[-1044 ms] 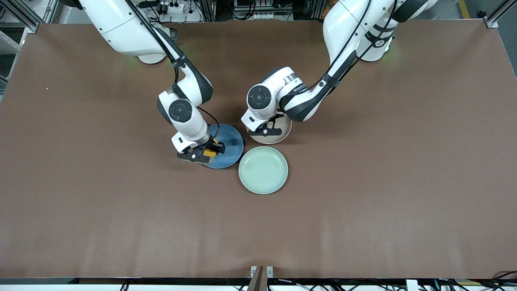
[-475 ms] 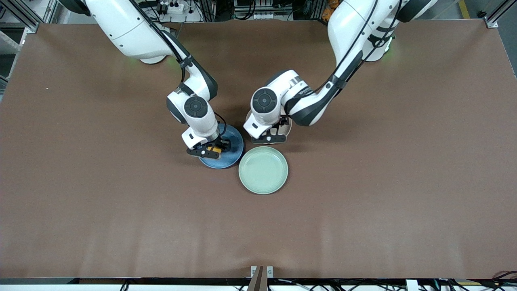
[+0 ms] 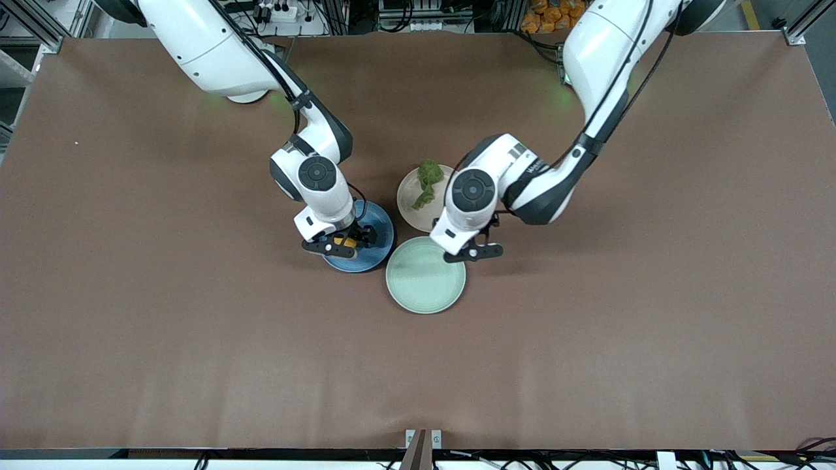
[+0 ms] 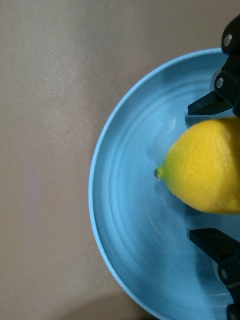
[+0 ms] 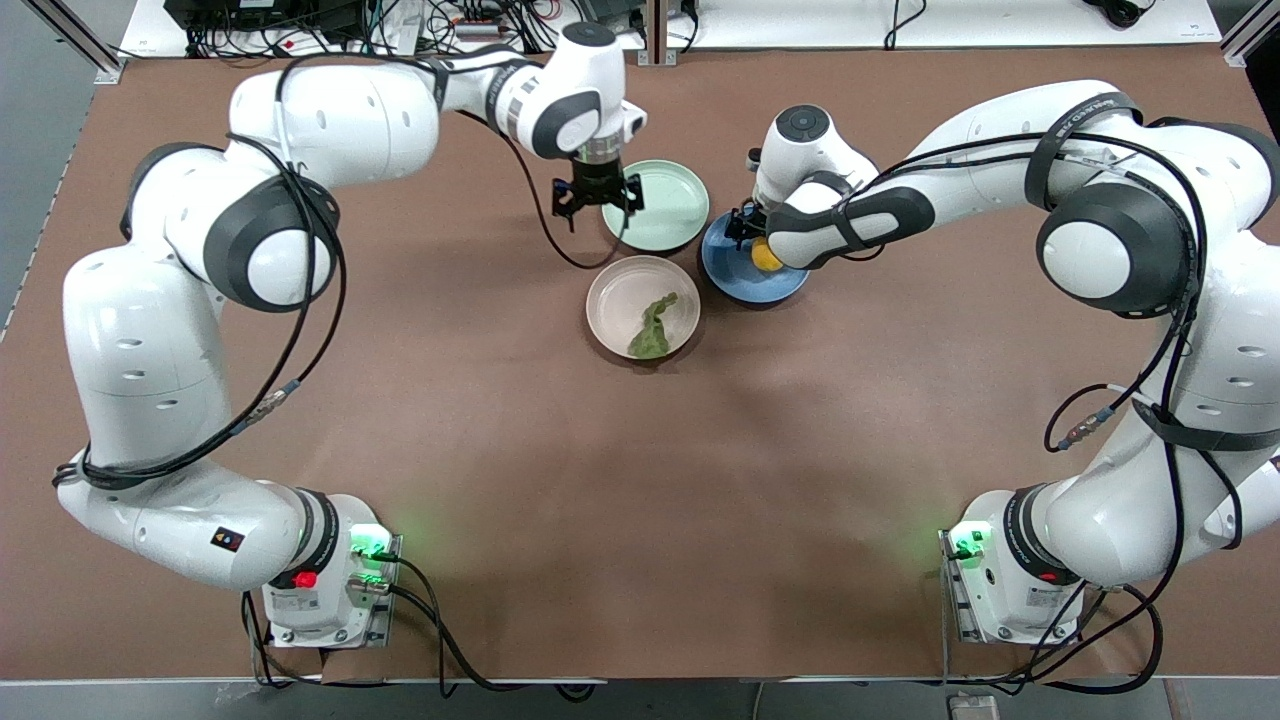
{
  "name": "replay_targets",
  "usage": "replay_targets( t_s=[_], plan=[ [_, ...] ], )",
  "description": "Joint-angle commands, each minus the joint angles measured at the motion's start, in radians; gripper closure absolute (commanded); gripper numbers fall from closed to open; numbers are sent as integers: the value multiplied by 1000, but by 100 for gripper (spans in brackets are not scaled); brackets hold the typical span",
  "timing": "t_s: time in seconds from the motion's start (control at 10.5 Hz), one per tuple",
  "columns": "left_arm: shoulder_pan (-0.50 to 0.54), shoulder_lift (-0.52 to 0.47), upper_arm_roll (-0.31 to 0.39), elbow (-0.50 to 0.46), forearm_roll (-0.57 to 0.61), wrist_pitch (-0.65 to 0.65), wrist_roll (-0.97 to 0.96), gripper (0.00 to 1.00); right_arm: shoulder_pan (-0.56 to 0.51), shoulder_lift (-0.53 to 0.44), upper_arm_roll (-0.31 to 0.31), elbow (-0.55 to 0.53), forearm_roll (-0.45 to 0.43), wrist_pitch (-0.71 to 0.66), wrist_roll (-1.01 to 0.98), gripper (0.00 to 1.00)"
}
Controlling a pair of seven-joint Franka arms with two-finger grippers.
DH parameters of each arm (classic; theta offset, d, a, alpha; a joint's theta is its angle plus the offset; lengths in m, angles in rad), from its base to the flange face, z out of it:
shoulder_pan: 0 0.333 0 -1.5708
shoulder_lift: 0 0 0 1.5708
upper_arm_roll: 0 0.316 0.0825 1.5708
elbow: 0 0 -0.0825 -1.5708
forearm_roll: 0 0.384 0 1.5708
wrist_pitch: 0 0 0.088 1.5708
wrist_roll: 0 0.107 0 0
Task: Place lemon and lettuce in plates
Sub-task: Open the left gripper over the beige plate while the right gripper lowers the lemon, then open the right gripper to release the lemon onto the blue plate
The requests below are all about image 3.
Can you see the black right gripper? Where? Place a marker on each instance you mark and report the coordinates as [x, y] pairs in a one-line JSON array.
[[363, 234]]

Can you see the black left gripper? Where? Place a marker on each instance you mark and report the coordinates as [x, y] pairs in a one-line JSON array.
[[492, 220]]

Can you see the yellow lemon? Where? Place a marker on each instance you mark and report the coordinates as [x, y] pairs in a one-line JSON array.
[[349, 242]]

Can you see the green lettuce leaf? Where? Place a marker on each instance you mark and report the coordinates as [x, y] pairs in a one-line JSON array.
[[428, 179]]

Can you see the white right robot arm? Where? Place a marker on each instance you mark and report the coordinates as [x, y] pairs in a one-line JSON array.
[[215, 46]]

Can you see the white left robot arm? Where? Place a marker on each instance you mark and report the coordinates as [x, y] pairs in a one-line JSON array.
[[601, 46]]

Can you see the blue plastic plate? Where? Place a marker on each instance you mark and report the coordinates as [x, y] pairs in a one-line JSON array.
[[379, 251]]

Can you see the beige pink plastic plate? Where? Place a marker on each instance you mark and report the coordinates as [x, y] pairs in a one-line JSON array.
[[411, 210]]

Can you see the pale green plastic plate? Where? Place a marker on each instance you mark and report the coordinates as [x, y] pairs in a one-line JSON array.
[[424, 281]]

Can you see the brown table cover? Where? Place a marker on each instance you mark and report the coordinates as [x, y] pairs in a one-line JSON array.
[[418, 372]]

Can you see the bag of orange items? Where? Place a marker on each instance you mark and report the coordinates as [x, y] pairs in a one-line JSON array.
[[545, 16]]

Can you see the white power strip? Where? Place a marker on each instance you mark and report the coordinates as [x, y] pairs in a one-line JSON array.
[[294, 16]]

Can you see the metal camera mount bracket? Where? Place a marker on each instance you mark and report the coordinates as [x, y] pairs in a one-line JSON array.
[[423, 447]]

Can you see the aluminium frame profile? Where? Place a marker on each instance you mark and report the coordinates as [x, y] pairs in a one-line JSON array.
[[806, 23], [29, 26]]

